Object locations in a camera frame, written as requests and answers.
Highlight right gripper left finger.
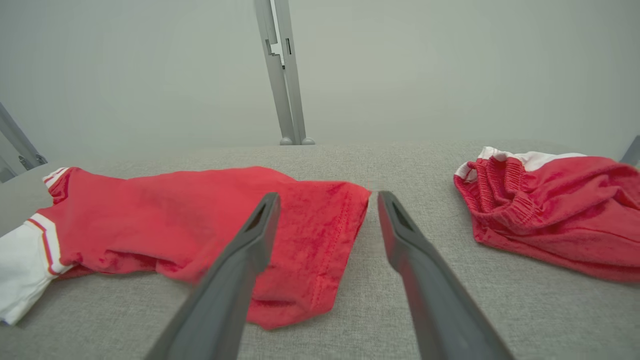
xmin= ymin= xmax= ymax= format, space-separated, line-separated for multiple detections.
xmin=144 ymin=192 xmax=281 ymax=360

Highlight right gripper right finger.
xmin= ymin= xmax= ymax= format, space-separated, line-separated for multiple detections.
xmin=377 ymin=190 xmax=516 ymax=360

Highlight red shirt with white sleeves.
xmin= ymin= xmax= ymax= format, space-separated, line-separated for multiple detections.
xmin=0 ymin=166 xmax=372 ymax=331

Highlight red shorts with white panels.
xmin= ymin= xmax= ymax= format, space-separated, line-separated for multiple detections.
xmin=453 ymin=146 xmax=640 ymax=285

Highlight dark grey baseboard strip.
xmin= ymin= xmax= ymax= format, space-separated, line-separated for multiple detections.
xmin=620 ymin=135 xmax=640 ymax=168

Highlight grey metal partition post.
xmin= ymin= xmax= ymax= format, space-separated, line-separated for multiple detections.
xmin=253 ymin=0 xmax=316 ymax=146
xmin=0 ymin=102 xmax=49 ymax=184

